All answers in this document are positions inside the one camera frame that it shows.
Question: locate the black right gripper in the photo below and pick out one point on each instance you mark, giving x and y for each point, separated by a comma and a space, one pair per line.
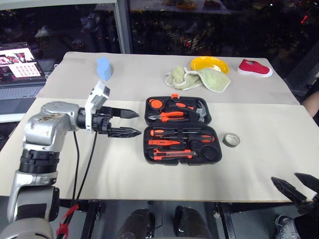
310, 205

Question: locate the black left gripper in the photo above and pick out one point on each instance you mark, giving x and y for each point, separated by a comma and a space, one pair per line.
101, 123

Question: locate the orange voltage tester pen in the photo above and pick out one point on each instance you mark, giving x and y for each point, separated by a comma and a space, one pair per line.
162, 142

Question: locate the orange black utility knife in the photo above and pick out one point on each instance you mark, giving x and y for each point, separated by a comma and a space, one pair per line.
172, 154

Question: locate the black tool case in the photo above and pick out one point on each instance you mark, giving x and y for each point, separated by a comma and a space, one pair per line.
179, 162

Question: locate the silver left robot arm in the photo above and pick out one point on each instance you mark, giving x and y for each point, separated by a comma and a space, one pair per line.
45, 124

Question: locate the black orange tape measure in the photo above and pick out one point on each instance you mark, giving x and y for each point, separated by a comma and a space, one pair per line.
155, 103

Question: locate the bystander white sneaker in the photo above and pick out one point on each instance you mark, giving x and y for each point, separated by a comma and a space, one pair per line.
285, 226

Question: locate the blue sponge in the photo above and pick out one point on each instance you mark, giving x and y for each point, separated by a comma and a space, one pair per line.
103, 68

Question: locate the green cloth white trim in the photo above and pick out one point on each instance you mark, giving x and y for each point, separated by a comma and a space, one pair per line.
178, 74
214, 79

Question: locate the black metal table leg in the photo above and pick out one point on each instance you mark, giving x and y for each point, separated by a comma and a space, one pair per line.
91, 219
226, 219

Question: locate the grey tape roll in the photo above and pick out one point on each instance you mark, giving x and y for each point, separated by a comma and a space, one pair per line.
225, 140

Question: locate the dark rounded shape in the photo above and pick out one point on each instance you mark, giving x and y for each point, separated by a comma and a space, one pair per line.
192, 222
135, 224

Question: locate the yellow plate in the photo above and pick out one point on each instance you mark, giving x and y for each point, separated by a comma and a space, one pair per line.
207, 63

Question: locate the open laptop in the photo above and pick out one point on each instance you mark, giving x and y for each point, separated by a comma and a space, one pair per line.
20, 64

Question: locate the red white shoe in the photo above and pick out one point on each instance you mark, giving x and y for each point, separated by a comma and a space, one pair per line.
253, 67

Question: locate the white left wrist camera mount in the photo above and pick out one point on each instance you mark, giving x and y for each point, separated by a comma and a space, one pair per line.
98, 95

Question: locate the grey window frame post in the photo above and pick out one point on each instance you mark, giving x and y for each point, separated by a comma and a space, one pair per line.
123, 27

